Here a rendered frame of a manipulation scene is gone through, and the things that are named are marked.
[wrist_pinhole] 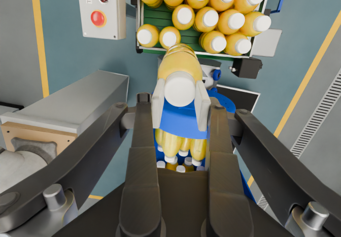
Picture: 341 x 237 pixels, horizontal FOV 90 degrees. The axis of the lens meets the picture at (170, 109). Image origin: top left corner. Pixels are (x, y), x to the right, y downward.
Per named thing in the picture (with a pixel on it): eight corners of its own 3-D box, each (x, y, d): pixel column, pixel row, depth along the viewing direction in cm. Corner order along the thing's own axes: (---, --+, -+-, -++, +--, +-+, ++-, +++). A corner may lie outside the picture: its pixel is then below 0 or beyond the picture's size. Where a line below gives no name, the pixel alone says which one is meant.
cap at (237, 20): (236, 31, 49) (238, 31, 47) (225, 24, 48) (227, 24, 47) (245, 18, 48) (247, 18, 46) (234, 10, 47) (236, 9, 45)
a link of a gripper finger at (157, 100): (159, 129, 16) (150, 128, 16) (164, 101, 22) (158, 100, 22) (160, 98, 14) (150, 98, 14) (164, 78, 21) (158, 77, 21)
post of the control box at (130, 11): (147, 23, 146) (104, 9, 55) (147, 17, 144) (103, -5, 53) (152, 23, 146) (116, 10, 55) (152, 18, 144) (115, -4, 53)
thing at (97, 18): (92, 25, 48) (91, 25, 47) (91, 10, 46) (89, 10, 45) (105, 26, 48) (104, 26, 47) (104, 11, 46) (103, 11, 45)
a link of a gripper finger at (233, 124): (212, 118, 13) (252, 121, 13) (205, 96, 18) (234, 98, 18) (210, 135, 14) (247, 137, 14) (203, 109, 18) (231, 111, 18)
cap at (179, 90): (179, 106, 23) (179, 112, 22) (158, 87, 22) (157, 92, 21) (201, 88, 22) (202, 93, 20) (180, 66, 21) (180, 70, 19)
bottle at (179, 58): (179, 80, 41) (178, 121, 24) (158, 59, 39) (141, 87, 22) (202, 59, 38) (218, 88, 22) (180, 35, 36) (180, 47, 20)
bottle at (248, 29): (228, 17, 64) (247, 12, 47) (247, 12, 63) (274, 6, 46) (229, 37, 67) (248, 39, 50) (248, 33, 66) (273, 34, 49)
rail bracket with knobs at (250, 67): (225, 71, 72) (232, 77, 63) (229, 53, 69) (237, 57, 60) (248, 73, 72) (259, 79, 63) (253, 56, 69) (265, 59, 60)
